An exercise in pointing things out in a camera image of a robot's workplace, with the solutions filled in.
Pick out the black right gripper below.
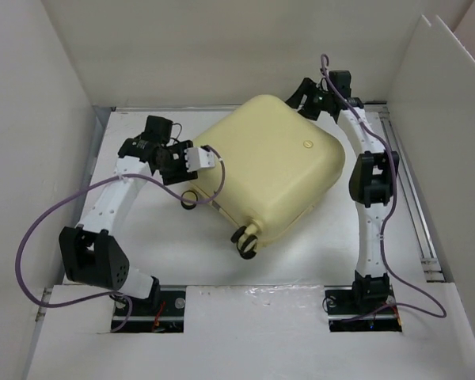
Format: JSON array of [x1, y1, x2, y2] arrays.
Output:
[[281, 78, 333, 121]]

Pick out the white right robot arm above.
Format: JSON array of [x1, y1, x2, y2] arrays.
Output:
[[286, 70, 399, 314]]

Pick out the yellow suitcase with black lining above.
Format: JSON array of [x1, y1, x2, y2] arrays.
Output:
[[183, 94, 345, 260]]

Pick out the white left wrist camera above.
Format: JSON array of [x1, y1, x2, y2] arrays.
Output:
[[184, 146, 217, 173]]

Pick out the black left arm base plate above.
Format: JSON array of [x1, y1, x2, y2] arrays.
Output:
[[116, 286, 186, 334]]

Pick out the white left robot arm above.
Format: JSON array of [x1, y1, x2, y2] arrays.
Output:
[[59, 116, 197, 314]]

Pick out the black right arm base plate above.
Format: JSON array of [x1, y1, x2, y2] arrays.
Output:
[[322, 286, 402, 333]]

